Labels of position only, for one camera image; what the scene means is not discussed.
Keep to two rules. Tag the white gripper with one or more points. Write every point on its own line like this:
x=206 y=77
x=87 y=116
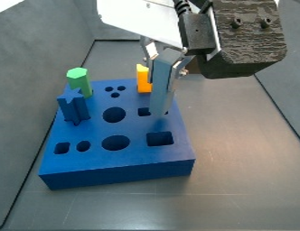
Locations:
x=153 y=19

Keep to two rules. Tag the light blue rectangular block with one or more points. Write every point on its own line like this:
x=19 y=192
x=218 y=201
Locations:
x=161 y=96

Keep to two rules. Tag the blue shape sorting board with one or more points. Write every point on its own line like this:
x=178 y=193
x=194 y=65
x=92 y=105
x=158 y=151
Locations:
x=122 y=144

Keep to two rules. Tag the yellow arch block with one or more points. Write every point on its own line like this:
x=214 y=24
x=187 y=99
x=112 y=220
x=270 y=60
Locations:
x=143 y=86

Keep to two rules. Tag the green hexagonal prism block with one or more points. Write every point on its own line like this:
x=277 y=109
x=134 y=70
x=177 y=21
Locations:
x=78 y=80

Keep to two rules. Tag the dark blue star block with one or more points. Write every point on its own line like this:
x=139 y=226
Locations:
x=72 y=106

